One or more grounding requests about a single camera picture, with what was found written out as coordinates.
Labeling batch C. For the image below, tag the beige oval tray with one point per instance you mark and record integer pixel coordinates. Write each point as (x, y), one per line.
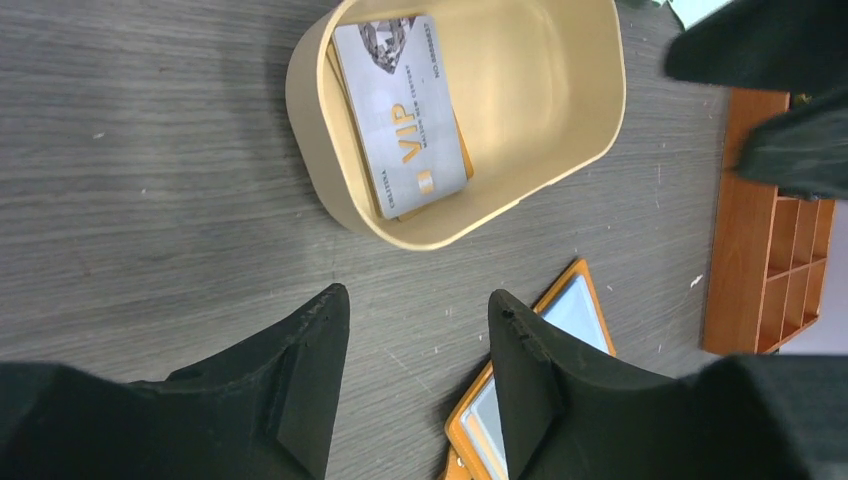
(538, 89)

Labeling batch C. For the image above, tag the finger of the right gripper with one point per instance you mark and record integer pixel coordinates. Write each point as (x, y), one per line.
(792, 46)
(803, 150)

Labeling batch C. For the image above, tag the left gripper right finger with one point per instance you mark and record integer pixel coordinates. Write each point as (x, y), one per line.
(570, 411)

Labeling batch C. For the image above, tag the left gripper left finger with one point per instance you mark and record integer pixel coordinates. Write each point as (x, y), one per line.
(264, 408)

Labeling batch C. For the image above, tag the orange compartment organizer box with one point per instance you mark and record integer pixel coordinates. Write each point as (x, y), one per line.
(770, 251)

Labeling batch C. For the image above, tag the credit card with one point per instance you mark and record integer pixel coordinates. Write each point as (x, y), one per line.
(401, 112)

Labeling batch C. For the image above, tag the orange leather card holder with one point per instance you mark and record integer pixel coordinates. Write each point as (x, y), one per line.
(473, 429)

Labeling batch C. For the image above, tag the green cartoon cloth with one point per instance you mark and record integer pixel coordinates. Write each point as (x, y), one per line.
(690, 14)

